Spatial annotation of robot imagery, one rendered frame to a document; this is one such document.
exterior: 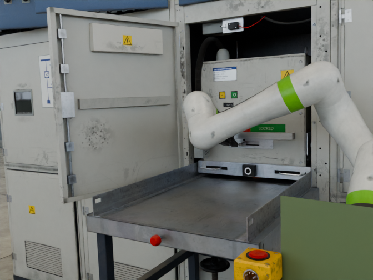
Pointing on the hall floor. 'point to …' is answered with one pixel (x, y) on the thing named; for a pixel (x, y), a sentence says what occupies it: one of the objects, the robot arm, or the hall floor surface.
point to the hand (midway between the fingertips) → (232, 142)
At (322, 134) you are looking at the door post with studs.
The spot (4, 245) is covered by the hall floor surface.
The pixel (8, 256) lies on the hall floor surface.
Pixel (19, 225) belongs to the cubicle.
